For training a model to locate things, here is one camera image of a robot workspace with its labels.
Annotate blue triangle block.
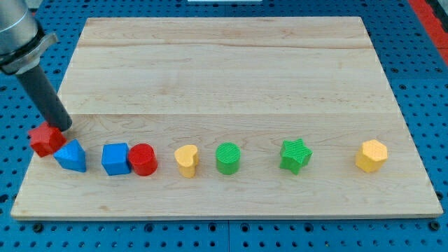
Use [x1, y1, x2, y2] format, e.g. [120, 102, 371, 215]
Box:
[53, 139, 87, 172]

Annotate red star block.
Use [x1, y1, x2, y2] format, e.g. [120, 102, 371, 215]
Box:
[28, 122, 67, 158]

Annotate green star block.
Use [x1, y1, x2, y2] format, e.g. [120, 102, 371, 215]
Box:
[279, 139, 313, 175]

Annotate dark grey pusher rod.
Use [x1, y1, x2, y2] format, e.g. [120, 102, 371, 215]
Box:
[16, 64, 72, 132]

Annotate red cylinder block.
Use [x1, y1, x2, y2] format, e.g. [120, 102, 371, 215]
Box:
[127, 143, 158, 176]

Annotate yellow heart block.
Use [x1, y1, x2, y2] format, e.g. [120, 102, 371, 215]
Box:
[174, 145, 199, 179]

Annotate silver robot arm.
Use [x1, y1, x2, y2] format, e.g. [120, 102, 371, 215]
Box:
[1, 0, 58, 75]

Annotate wooden board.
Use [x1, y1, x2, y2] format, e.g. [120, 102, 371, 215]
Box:
[10, 17, 443, 221]

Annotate yellow hexagon block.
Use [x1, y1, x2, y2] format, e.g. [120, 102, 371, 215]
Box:
[355, 139, 388, 173]

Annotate green cylinder block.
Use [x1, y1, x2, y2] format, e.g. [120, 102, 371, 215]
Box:
[216, 142, 241, 175]

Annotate blue cube block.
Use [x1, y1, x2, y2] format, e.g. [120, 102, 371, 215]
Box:
[101, 143, 131, 176]

